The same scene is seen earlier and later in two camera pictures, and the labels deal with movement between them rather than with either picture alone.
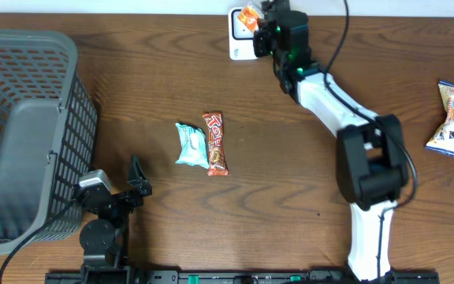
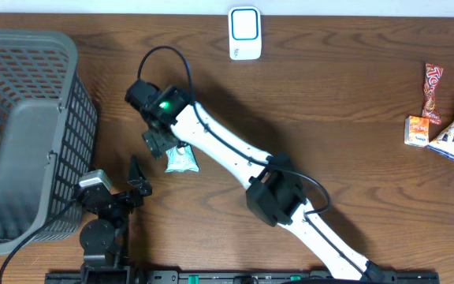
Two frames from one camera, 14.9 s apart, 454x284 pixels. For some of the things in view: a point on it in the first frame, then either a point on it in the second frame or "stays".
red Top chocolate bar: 217,162 → 430,112
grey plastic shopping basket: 35,136 stays
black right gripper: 260,34 → 154,140
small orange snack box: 250,16 → 417,131
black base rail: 321,276 stays
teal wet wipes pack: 193,147 → 181,159
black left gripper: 139,184 stays
